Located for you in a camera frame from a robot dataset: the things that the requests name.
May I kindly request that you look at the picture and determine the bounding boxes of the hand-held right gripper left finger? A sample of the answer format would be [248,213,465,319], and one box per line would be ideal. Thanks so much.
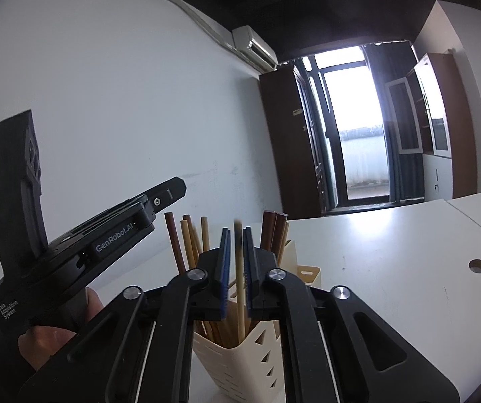
[17,227,231,403]

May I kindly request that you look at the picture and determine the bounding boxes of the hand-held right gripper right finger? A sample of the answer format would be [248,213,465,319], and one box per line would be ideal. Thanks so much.
[242,226,463,403]

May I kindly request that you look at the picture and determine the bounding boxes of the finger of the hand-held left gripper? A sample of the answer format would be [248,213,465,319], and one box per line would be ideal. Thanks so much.
[133,177,187,228]

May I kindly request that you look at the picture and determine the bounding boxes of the pale beige chopstick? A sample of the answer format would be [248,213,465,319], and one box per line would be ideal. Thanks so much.
[233,219,253,341]

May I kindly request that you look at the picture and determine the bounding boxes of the bundle of wooden chopsticks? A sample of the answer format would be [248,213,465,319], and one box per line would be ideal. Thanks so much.
[164,209,290,347]

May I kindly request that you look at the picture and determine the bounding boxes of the cream slotted utensil holder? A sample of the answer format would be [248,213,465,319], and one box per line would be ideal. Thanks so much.
[192,239,322,403]

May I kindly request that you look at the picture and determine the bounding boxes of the person's left hand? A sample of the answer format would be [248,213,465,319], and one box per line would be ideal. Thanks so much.
[18,287,105,371]

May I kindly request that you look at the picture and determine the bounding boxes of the dark brown wardrobe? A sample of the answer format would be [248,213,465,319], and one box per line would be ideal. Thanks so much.
[258,65,330,222]

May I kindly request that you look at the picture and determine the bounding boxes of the white air conditioner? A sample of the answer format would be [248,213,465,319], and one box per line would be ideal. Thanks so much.
[231,25,278,72]

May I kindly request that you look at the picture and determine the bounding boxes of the glass balcony door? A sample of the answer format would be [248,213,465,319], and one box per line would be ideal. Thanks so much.
[313,45,393,209]

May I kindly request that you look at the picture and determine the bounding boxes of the brown cabinet with glass doors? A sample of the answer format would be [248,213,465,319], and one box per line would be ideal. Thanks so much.
[382,52,479,201]

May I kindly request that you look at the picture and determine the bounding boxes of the white wall pipe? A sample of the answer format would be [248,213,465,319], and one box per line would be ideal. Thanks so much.
[152,0,242,53]

